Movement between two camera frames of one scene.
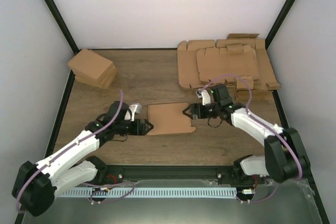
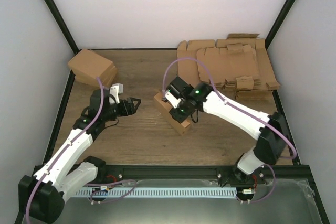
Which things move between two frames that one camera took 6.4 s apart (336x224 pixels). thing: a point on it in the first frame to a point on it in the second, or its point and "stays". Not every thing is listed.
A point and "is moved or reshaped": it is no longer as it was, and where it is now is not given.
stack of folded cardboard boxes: [91, 68] stays
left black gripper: [142, 127] to [128, 103]
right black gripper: [195, 107] to [180, 118]
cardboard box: [169, 118] is moved or reshaped
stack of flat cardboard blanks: [240, 61] stays
